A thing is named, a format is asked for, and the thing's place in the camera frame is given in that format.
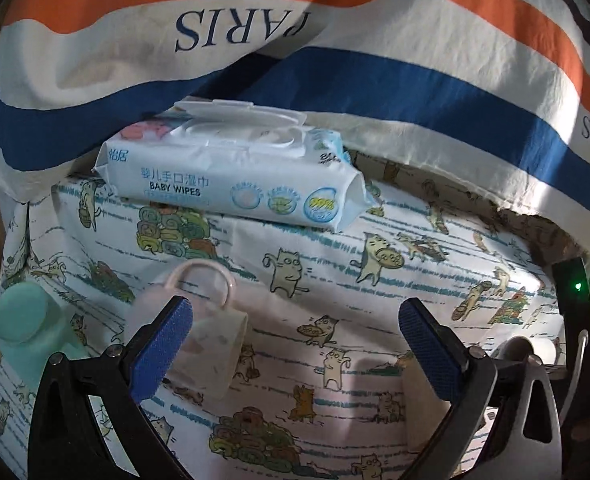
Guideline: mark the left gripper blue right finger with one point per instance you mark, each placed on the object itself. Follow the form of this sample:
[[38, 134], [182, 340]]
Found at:
[[435, 347]]

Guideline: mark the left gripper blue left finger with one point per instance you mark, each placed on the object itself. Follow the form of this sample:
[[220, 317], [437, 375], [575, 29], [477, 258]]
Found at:
[[154, 347]]

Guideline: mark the beige square plastic cup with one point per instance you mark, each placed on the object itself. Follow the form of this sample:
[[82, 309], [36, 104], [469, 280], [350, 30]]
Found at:
[[424, 409]]

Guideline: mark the mint green plastic cup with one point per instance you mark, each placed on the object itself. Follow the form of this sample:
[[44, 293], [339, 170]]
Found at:
[[33, 327]]

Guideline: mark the pink and white mug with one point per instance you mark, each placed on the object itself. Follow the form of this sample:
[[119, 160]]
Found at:
[[206, 360]]

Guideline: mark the white mug dark interior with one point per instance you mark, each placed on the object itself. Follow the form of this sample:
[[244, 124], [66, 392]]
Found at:
[[518, 347]]

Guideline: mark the cat print bed sheet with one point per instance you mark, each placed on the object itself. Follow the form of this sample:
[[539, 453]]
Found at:
[[317, 391]]

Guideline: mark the baby wipes pack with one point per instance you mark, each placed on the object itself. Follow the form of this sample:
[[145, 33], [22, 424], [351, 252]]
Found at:
[[239, 159]]

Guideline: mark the striped Paris blanket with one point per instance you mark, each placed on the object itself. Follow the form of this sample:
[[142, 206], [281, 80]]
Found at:
[[492, 94]]

